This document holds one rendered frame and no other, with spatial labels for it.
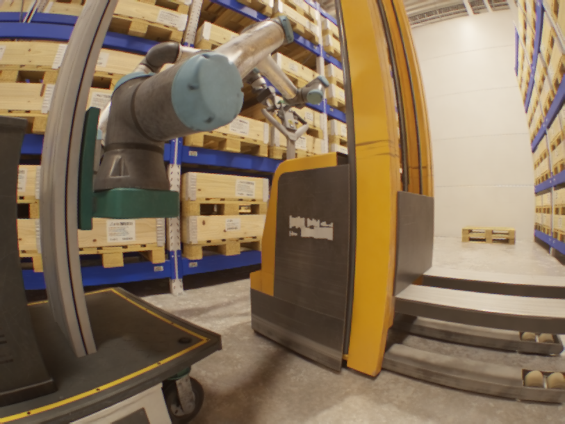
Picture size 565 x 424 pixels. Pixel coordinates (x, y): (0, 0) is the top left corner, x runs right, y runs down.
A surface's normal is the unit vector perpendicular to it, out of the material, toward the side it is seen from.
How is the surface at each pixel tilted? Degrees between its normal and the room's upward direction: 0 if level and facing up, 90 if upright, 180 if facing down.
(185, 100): 126
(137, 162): 70
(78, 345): 90
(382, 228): 90
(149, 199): 90
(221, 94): 94
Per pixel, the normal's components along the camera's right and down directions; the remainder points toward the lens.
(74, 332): 0.88, 0.01
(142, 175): 0.68, -0.33
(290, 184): -0.73, 0.01
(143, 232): 0.69, 0.01
